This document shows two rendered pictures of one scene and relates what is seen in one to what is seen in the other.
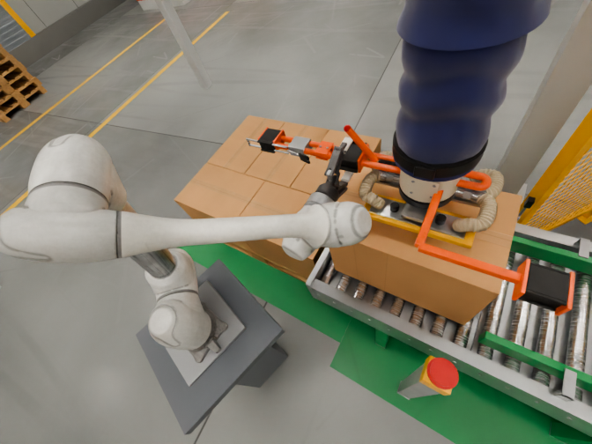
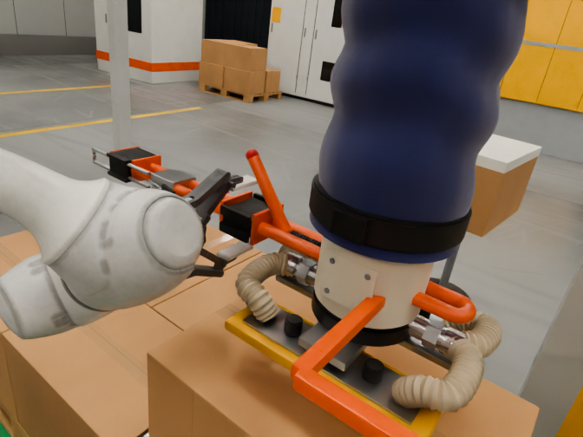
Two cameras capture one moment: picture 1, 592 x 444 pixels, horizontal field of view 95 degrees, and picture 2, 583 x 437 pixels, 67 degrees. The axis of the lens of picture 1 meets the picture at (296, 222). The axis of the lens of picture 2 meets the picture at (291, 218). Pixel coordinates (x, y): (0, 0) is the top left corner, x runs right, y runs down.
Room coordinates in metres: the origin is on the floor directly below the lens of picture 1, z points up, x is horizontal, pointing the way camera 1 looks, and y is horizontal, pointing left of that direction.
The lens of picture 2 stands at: (-0.07, -0.14, 1.54)
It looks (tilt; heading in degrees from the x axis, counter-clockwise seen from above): 25 degrees down; 344
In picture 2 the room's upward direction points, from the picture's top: 8 degrees clockwise
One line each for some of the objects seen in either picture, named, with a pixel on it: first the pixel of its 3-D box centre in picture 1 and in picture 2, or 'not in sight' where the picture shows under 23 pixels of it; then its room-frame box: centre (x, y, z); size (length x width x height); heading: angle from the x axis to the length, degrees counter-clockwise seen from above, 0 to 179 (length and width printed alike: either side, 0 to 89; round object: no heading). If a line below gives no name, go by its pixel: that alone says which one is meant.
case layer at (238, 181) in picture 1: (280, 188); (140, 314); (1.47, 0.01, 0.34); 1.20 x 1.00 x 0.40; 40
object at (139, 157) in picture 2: (272, 138); (135, 163); (0.93, -0.05, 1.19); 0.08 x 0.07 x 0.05; 41
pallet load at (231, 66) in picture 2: not in sight; (241, 69); (8.48, -1.21, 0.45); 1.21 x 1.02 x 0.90; 45
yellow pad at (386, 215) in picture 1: (416, 215); (330, 353); (0.41, -0.36, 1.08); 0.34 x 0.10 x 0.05; 41
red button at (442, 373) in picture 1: (441, 373); not in sight; (0.00, -0.19, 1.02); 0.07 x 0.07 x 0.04
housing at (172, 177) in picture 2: (299, 146); (173, 185); (0.82, -0.13, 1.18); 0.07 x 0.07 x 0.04; 41
